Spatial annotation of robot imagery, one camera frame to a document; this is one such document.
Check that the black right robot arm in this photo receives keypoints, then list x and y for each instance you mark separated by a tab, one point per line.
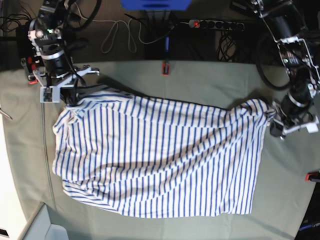
53	39

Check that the green table cloth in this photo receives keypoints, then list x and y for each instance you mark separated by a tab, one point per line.
281	195

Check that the red black right clamp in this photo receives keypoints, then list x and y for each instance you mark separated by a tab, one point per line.
313	177

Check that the blue white striped t-shirt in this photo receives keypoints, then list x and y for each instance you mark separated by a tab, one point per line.
157	158

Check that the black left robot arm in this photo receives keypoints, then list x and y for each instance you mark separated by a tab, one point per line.
287	28

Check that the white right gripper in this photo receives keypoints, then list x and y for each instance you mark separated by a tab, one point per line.
58	78

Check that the red black left clamp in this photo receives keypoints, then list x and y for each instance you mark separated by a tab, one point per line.
28	65

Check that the red black centre clamp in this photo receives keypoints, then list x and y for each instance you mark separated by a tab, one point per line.
165	68

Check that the blue box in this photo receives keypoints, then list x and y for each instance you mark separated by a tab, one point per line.
155	5

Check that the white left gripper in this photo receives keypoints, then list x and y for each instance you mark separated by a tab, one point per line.
293	114

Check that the red black clamp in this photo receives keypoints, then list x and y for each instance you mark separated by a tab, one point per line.
28	65
313	177
165	68

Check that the black power strip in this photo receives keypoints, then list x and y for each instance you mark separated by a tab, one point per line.
217	25

